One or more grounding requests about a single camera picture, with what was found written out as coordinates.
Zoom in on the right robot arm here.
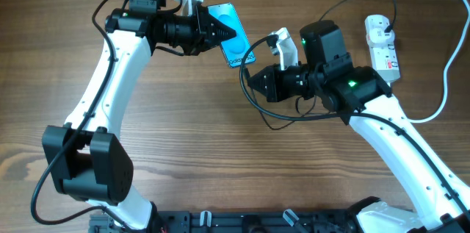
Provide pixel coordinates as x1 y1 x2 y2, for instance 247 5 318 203
239 20 469 232

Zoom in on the black USB charging cable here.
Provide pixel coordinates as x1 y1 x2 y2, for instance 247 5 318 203
240 0 399 131

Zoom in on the white power strip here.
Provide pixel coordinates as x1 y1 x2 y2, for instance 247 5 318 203
364 15 400 84

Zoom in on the white charger plug adapter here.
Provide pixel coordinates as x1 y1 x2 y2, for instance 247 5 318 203
366 28 395 48

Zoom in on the teal screen smartphone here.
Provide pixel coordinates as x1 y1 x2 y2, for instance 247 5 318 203
208 3 250 68

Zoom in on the white power strip cord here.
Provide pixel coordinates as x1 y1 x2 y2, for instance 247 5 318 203
407 0 470 124

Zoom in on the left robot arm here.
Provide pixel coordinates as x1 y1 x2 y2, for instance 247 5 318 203
42 0 236 232

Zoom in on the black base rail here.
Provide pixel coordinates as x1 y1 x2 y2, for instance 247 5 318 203
88 209 416 233

